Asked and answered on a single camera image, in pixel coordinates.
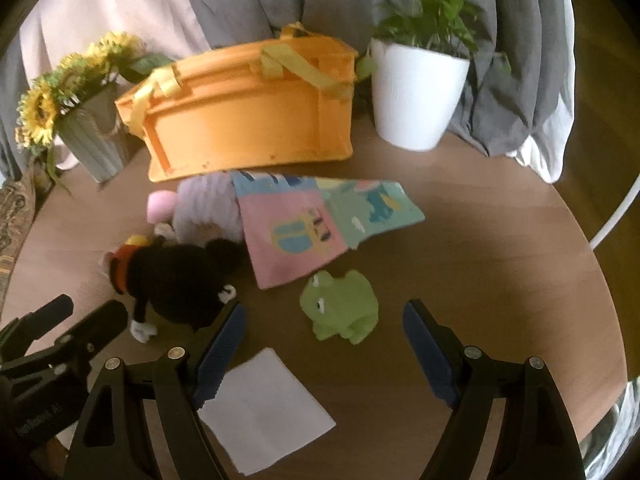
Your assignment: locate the orange plastic storage box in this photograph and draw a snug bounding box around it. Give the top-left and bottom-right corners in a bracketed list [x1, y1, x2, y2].
[114, 22, 361, 183]

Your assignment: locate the green frog plush toy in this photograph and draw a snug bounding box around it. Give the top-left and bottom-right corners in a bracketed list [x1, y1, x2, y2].
[299, 269, 378, 346]

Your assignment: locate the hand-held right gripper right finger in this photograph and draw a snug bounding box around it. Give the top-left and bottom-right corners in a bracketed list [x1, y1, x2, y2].
[402, 298, 587, 480]

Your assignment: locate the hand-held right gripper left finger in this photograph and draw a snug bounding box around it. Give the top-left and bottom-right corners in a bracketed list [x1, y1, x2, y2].
[64, 301, 248, 480]

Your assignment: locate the sunflower bouquet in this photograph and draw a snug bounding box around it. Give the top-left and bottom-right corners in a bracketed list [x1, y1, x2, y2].
[15, 31, 176, 196]

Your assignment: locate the shiny pale cloth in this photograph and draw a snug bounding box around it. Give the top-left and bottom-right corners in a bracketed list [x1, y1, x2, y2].
[582, 375, 640, 473]

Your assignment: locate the pastel cloth book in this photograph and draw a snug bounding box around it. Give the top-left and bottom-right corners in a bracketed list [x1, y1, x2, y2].
[230, 170, 426, 290]

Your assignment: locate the pink plush toy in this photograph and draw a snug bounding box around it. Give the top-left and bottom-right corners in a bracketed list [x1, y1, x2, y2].
[146, 190, 182, 224]

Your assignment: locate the white curved tube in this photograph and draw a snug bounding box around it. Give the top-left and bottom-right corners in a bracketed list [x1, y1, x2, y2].
[590, 175, 640, 251]

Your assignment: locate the patterned cushion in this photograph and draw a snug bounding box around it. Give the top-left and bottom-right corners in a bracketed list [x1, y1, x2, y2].
[0, 162, 40, 311]

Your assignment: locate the green plant in white pot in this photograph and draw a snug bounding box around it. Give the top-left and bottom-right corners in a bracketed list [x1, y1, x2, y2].
[356, 0, 513, 152]

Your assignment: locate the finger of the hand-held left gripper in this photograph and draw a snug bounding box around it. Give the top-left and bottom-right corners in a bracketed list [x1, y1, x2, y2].
[52, 300, 129, 367]
[0, 294, 75, 352]

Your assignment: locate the ribbed grey vase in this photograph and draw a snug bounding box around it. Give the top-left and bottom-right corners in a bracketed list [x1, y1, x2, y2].
[59, 85, 133, 183]

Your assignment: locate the black mouse plush toy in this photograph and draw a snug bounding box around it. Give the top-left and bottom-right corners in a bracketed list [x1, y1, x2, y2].
[102, 232, 246, 343]

